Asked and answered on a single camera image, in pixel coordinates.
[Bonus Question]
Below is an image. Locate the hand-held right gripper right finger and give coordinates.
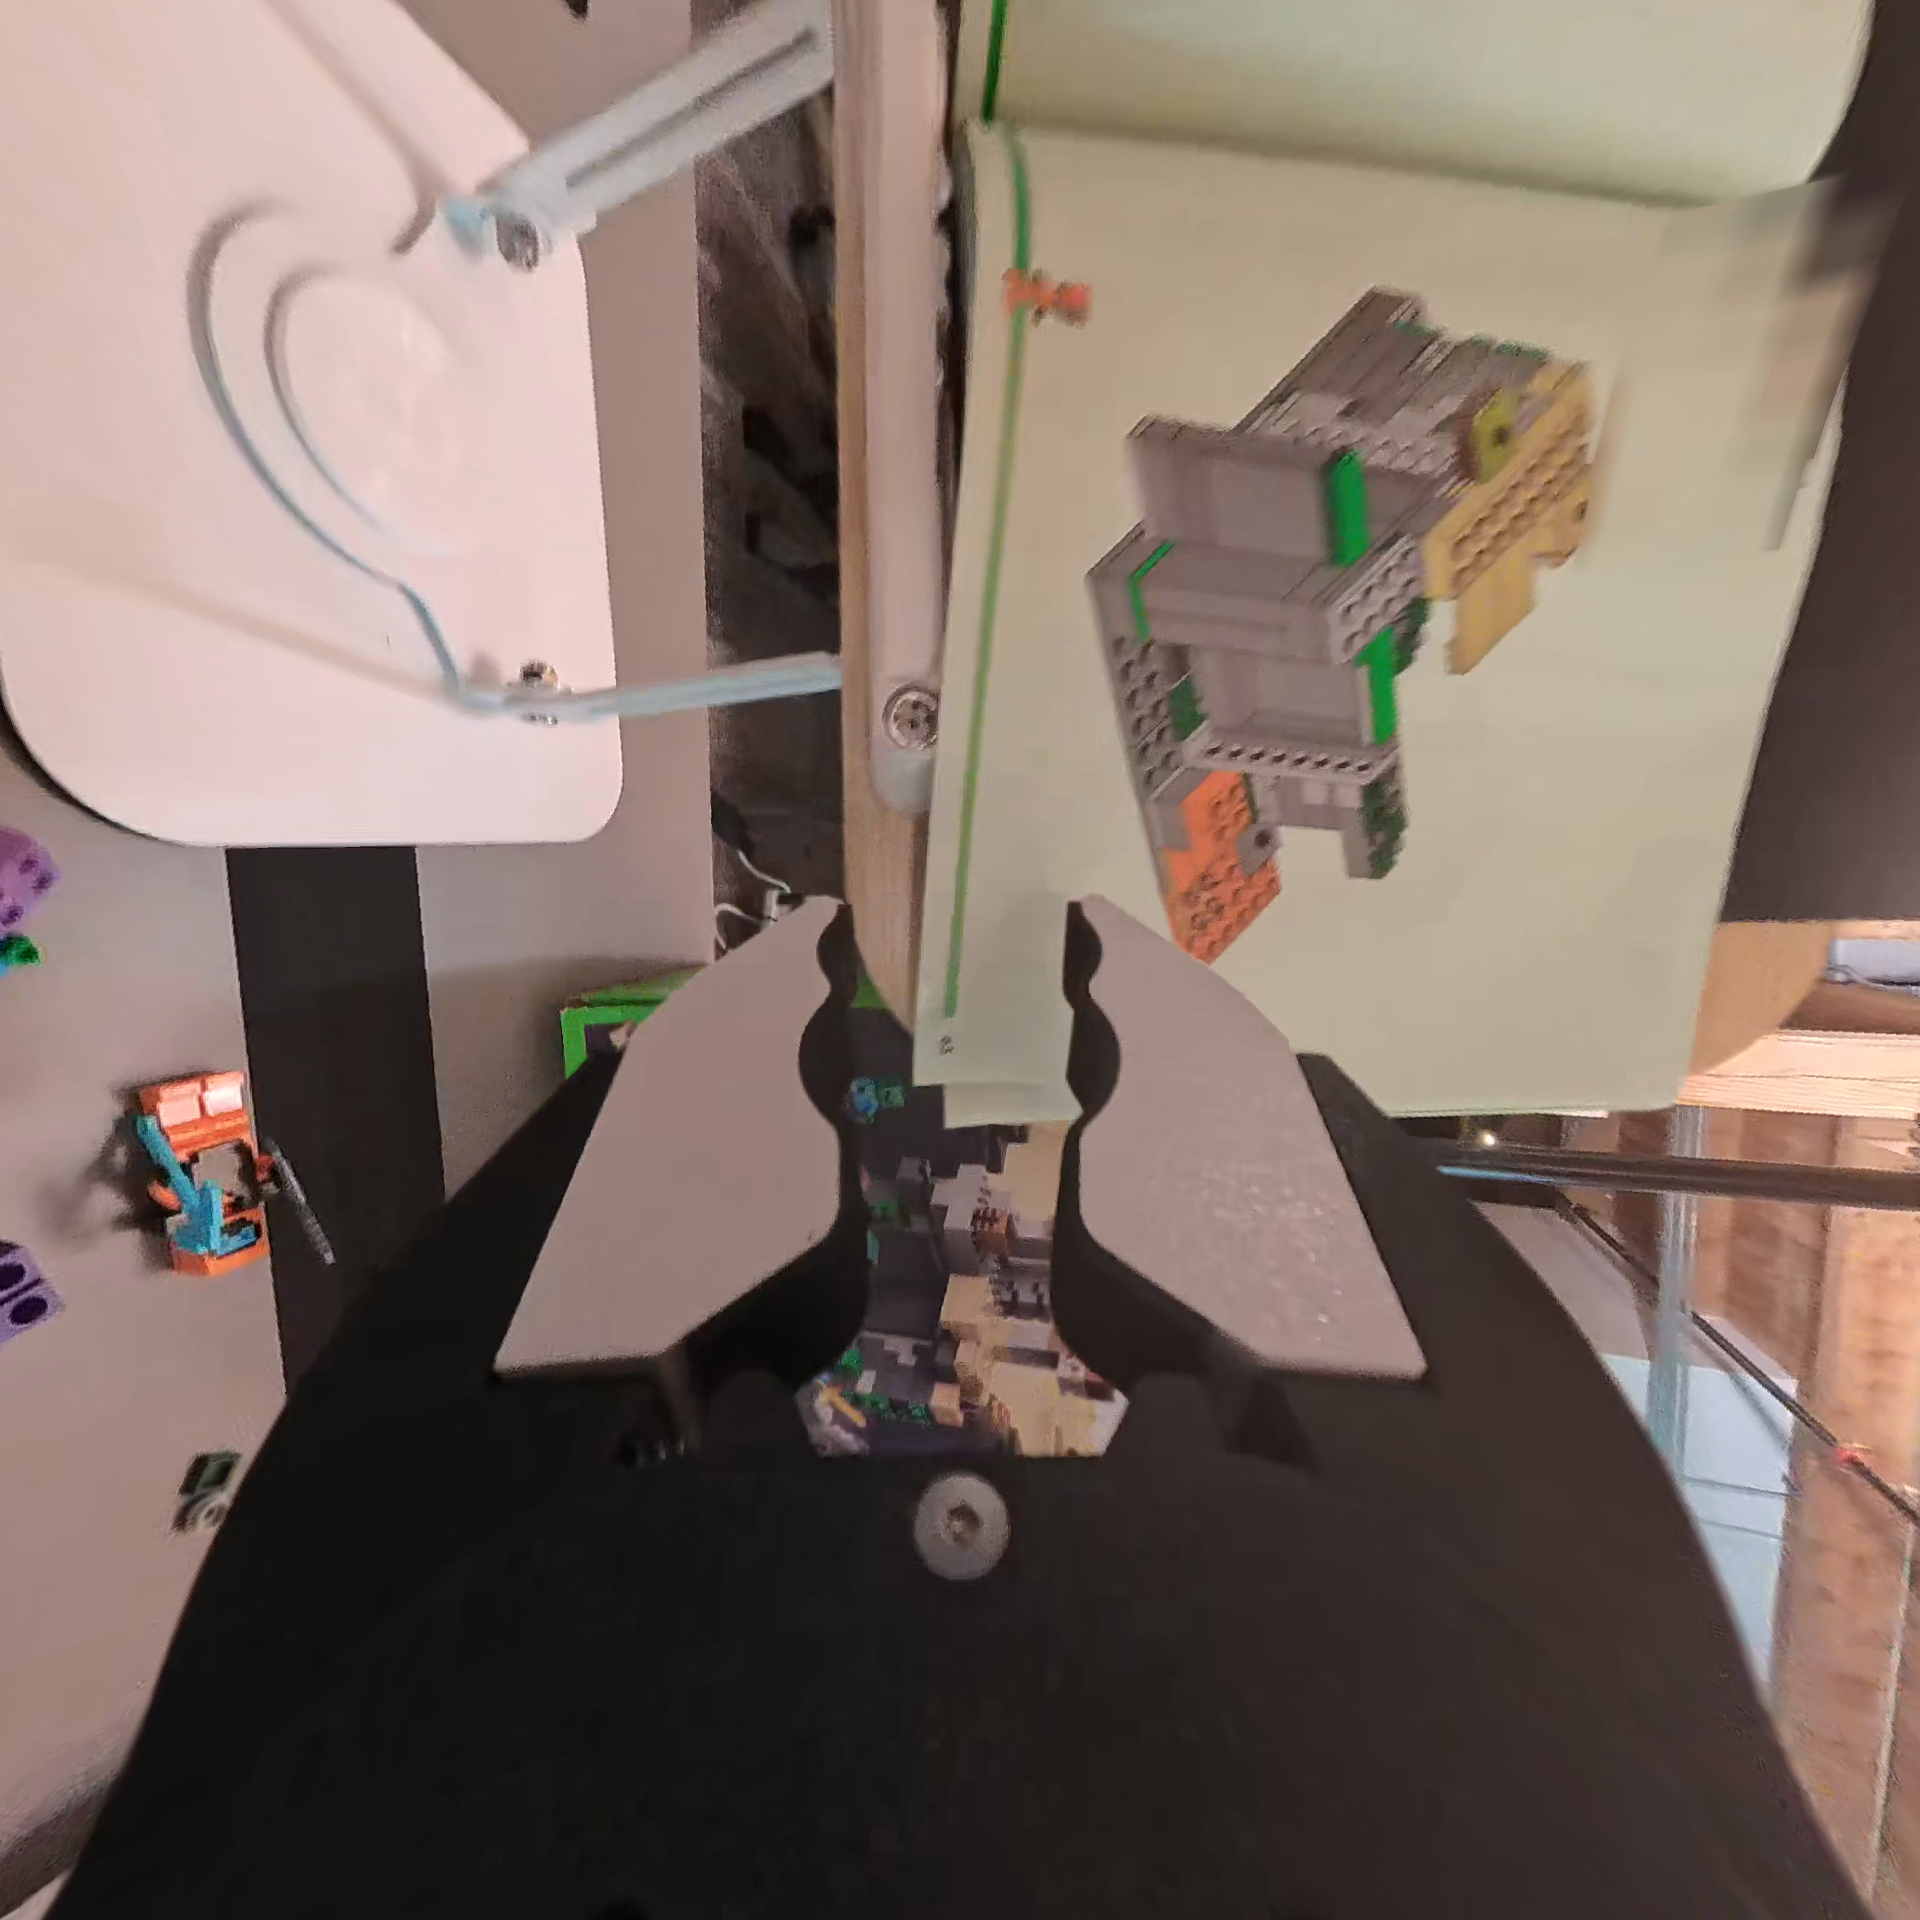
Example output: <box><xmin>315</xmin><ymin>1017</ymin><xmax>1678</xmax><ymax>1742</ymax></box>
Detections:
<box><xmin>1053</xmin><ymin>894</ymin><xmax>1430</xmax><ymax>1426</ymax></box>

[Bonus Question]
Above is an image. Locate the black metal table bar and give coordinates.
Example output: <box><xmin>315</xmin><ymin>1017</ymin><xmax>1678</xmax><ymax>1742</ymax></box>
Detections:
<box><xmin>1411</xmin><ymin>1137</ymin><xmax>1920</xmax><ymax>1220</ymax></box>

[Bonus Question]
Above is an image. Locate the grey desk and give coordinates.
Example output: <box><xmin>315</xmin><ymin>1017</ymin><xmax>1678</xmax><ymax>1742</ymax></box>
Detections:
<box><xmin>0</xmin><ymin>0</ymin><xmax>721</xmax><ymax>1878</ymax></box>

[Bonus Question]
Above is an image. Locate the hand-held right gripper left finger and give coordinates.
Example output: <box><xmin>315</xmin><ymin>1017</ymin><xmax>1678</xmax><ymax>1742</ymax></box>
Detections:
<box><xmin>493</xmin><ymin>897</ymin><xmax>878</xmax><ymax>1426</ymax></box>

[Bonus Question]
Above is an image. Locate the green lego set box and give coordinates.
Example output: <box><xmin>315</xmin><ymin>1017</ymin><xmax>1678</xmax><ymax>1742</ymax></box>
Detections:
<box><xmin>557</xmin><ymin>966</ymin><xmax>1131</xmax><ymax>1460</ymax></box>

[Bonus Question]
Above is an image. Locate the purple blue lego figure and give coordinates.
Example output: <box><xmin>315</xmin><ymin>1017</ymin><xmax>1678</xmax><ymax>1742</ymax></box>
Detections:
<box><xmin>0</xmin><ymin>1237</ymin><xmax>68</xmax><ymax>1347</ymax></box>

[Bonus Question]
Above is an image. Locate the orange teal lego vehicle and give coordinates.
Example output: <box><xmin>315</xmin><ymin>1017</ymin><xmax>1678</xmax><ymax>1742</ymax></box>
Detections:
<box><xmin>128</xmin><ymin>1066</ymin><xmax>337</xmax><ymax>1279</ymax></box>

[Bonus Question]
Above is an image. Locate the lego instruction book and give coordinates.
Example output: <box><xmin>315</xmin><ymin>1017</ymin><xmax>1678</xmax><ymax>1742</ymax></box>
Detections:
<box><xmin>911</xmin><ymin>0</ymin><xmax>1884</xmax><ymax>1125</ymax></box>

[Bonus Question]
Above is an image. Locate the white book stand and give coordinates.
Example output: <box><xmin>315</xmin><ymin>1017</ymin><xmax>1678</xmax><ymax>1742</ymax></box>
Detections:
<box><xmin>0</xmin><ymin>0</ymin><xmax>967</xmax><ymax>1020</ymax></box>

